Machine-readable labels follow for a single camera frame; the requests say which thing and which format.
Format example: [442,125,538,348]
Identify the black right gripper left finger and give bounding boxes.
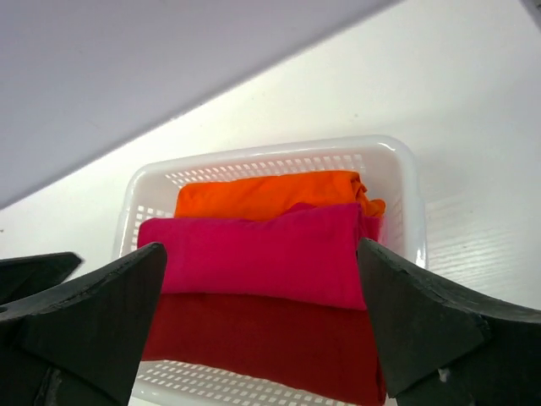
[1,243,167,405]

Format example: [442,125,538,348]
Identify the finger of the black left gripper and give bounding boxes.
[1,252,83,305]

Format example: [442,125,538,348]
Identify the orange rolled shirt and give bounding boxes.
[174,171,386,221]

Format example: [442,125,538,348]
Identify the crimson red t shirt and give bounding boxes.
[137,203,382,310]

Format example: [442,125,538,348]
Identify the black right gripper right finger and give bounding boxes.
[358,239,540,405]

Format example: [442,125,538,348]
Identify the dark red rolled shirt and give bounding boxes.
[142,294,386,405]

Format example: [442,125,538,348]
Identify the white plastic basket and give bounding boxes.
[111,134,429,406]

